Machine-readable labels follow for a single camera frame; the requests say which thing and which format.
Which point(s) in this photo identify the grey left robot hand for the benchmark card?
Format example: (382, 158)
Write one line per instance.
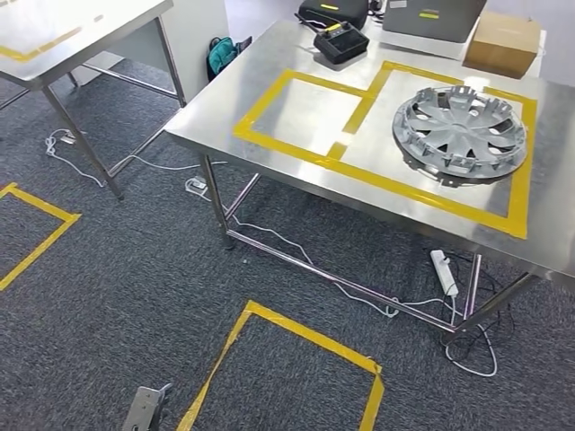
(165, 395)

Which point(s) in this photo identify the grey plastic wheel cover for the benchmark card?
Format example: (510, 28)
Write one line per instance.
(458, 131)

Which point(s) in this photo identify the steel workbench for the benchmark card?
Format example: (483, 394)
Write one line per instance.
(215, 119)

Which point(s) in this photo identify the yellow double-square tape outline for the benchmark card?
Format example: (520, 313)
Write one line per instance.
(292, 146)

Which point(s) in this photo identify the teal and black backpack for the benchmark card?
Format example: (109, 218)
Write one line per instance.
(222, 56)

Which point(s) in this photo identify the white desk with side panel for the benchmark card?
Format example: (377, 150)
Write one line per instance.
(197, 36)

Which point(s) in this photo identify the steel table with tape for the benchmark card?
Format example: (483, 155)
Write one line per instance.
(67, 36)

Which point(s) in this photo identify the yellow tape rectangle on steel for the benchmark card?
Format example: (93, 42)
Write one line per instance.
(26, 53)

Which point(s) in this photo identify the white power strip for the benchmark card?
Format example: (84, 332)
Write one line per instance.
(443, 272)

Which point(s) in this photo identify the black remote controller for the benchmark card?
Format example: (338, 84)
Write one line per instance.
(341, 44)

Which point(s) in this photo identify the white power strip lead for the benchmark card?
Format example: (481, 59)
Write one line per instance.
(492, 357)

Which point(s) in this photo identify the black zip case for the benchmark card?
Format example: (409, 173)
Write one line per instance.
(332, 12)

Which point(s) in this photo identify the white desk under laptop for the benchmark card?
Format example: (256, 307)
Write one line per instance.
(427, 50)

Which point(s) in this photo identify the grey laptop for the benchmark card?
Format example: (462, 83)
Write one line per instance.
(431, 18)

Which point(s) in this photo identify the brown cardboard box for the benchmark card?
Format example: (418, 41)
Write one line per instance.
(501, 44)

